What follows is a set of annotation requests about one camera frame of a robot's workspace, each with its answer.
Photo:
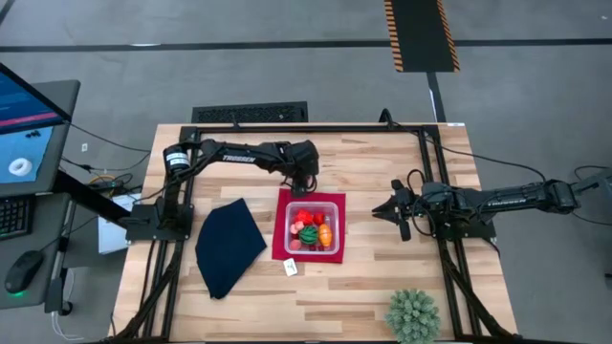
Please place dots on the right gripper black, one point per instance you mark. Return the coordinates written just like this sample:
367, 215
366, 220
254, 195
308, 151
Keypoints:
411, 205

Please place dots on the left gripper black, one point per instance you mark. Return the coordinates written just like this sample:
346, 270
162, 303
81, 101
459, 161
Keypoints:
301, 160

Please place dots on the large red strawberry green stem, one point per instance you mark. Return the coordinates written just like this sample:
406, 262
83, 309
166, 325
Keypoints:
303, 216

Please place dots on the green striped watermelon ball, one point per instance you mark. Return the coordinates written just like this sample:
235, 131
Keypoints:
308, 235

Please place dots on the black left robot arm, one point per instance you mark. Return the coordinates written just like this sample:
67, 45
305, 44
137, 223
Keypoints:
239, 157

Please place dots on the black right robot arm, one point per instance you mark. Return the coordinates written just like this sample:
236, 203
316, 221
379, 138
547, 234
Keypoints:
507, 200

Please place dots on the clear plastic container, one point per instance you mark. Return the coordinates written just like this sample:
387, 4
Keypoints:
335, 210

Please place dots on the red cloth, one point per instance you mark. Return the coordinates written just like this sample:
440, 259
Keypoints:
282, 248

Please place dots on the white paper tag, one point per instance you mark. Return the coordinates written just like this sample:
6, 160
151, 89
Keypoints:
290, 267

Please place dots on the black keyboard top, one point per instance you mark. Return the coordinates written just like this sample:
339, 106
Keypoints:
249, 113

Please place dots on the black keyboard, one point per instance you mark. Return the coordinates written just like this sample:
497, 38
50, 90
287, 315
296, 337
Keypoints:
249, 113
14, 217

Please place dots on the dark blue cloth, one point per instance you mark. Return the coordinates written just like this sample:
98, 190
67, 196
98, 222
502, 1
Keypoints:
229, 253

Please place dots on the green artificial plant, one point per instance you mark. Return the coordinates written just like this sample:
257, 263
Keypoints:
413, 315

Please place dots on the black mat orange striped edges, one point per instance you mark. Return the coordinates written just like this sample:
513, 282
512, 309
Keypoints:
421, 36

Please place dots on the white box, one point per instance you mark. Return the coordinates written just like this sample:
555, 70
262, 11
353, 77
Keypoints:
112, 239

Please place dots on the black desk support bar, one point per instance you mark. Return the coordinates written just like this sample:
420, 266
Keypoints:
91, 198

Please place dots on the grey side desk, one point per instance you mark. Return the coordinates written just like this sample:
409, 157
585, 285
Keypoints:
62, 95

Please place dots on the computer monitor blue screen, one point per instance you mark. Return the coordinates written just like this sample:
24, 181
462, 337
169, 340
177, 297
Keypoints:
24, 153

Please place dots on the black computer mouse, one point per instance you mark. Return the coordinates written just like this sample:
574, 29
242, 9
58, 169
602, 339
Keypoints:
24, 270

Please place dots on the black aluminium table frame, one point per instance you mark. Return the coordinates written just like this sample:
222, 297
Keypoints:
358, 129

